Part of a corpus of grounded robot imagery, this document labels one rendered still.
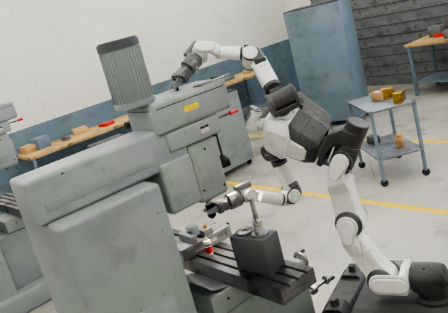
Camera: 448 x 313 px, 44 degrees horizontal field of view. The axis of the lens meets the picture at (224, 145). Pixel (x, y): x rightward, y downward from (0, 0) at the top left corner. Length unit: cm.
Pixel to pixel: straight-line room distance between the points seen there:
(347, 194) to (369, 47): 855
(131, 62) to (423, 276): 176
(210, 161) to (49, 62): 691
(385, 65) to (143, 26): 462
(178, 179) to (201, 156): 18
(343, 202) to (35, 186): 150
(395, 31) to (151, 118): 867
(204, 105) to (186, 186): 41
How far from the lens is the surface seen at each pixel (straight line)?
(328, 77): 885
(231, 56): 290
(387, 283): 304
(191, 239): 318
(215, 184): 288
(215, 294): 292
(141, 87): 264
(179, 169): 272
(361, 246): 302
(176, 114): 269
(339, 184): 287
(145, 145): 262
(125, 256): 250
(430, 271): 302
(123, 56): 261
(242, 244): 280
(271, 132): 282
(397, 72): 1115
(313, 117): 287
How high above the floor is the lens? 223
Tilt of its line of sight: 14 degrees down
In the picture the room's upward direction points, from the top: 15 degrees counter-clockwise
